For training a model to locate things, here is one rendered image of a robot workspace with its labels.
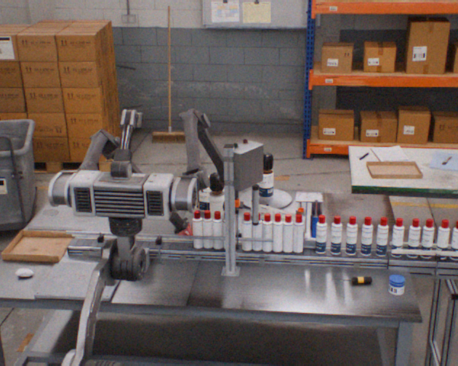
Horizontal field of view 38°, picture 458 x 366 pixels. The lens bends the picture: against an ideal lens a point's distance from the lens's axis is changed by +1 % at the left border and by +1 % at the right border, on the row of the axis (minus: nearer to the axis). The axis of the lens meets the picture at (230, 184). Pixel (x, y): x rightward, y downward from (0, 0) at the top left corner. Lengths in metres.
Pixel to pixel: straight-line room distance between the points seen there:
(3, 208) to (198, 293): 2.66
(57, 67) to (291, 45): 2.59
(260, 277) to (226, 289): 0.19
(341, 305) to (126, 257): 1.01
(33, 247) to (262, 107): 4.52
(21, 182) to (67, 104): 1.42
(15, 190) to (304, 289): 2.90
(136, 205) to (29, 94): 4.14
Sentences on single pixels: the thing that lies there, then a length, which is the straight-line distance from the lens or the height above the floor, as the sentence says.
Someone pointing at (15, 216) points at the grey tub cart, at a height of 0.24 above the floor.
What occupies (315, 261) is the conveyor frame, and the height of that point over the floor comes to 0.86.
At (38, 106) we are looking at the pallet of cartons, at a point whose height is 0.71.
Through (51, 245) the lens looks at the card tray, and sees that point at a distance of 3.67.
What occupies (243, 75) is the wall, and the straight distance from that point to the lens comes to 7.60.
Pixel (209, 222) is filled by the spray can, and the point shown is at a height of 1.03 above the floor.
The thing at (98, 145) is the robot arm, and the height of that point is 1.49.
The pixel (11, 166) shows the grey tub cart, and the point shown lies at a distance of 5.31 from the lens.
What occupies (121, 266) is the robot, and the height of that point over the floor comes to 1.15.
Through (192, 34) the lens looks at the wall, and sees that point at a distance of 7.59.
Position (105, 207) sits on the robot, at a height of 1.42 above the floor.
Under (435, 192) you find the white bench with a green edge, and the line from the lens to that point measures 4.44.
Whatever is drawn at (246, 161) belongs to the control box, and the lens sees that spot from 3.02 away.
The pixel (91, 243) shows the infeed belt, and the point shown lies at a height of 0.88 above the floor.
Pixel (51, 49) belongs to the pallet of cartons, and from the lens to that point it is 6.46.
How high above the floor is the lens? 2.54
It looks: 24 degrees down
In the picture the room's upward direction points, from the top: 1 degrees counter-clockwise
